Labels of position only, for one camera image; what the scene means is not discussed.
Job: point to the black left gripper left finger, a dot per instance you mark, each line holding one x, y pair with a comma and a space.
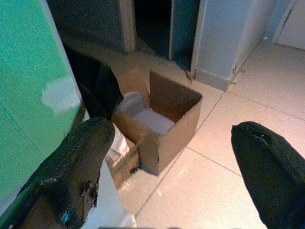
71, 162

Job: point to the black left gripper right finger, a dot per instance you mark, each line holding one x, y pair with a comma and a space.
269, 167

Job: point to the green cabinet panel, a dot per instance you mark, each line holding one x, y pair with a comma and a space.
31, 95

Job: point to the black cloth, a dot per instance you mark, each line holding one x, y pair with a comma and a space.
95, 83

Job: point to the grey foam roll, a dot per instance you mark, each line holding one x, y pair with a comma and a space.
133, 102

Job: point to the white foam block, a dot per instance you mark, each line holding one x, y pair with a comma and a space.
155, 121

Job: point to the metal door stopper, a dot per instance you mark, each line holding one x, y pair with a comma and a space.
238, 69

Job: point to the open brown cardboard box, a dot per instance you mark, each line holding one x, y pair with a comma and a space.
166, 124

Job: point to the grey door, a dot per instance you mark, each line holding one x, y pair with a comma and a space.
186, 33

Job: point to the beige door frame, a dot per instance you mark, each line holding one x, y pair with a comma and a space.
127, 25

